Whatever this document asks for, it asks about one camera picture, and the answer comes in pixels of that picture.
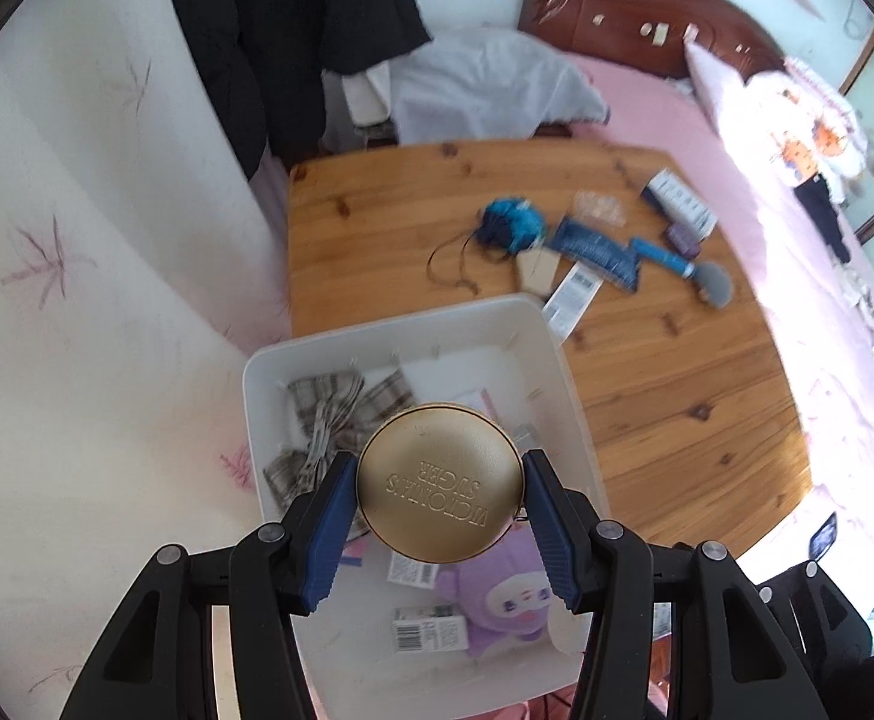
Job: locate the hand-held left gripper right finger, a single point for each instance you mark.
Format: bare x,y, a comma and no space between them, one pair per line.
553,532

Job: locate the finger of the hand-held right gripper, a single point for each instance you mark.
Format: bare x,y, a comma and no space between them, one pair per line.
819,615

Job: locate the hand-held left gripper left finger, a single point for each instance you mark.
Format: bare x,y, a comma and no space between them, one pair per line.
332,532

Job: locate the plaid fabric bow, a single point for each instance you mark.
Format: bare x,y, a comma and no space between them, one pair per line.
317,420

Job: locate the round gold tin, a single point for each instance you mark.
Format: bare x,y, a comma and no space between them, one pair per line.
440,484

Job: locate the red white staples box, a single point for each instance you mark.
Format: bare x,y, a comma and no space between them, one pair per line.
429,630

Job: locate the white plastic bin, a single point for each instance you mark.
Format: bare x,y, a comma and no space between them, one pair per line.
422,345

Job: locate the grey red toothpaste box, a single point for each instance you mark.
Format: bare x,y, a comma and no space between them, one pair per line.
572,300

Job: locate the blue lettered packet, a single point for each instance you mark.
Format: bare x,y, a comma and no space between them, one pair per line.
594,249

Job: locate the purple small pouch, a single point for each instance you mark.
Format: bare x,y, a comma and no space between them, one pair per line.
684,238

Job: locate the white box blue print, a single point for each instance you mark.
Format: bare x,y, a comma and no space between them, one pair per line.
680,202

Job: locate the black phone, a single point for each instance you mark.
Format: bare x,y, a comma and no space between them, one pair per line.
823,536

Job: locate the white barcode box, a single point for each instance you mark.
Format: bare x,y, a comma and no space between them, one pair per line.
410,568

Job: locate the purple plush toy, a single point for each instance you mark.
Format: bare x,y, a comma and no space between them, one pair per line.
497,600

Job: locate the white pink packet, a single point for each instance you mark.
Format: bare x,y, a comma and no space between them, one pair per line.
474,401

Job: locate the beige paper tag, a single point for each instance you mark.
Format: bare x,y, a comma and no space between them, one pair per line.
536,271

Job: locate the blue tube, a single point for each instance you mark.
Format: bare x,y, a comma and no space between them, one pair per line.
662,256

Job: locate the blue yarn ball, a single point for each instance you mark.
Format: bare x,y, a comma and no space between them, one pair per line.
512,223

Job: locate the small white garment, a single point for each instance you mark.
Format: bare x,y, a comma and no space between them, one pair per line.
856,292

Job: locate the clear plastic bag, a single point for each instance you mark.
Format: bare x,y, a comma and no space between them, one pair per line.
600,208

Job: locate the white floral curtain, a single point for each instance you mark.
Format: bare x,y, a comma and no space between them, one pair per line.
107,240

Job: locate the pink bed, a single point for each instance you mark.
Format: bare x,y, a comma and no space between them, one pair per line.
781,202

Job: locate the dark clothing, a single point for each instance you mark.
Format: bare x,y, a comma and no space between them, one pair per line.
819,210

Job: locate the white hanging garment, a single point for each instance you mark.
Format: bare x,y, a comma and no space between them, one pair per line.
368,94

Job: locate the white crumpled cloth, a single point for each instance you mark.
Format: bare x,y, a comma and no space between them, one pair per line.
482,82

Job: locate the white cartoon pillow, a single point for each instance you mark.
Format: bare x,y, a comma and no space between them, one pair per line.
804,127

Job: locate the pink pillow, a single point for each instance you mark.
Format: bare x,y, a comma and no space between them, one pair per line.
718,82

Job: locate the black hanging jacket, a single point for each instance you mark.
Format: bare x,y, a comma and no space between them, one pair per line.
272,30

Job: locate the brown wooden headboard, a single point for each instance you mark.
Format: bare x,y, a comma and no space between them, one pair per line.
602,7

